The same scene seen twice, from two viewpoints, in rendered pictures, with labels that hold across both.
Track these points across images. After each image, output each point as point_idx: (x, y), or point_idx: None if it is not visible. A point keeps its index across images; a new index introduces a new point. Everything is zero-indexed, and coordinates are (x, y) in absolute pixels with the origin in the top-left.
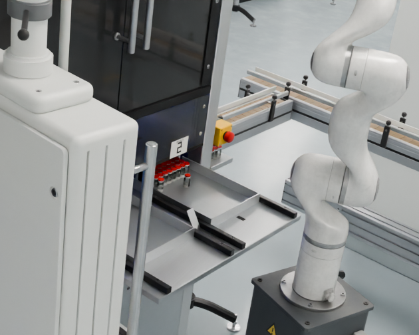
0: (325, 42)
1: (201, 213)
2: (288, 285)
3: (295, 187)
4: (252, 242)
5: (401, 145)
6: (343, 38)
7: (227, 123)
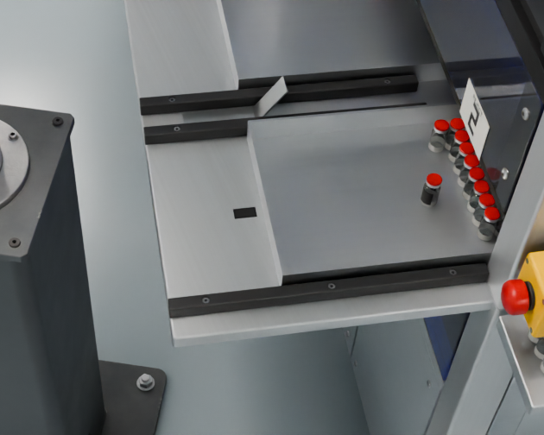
0: None
1: (280, 119)
2: (0, 137)
3: None
4: (150, 168)
5: None
6: None
7: None
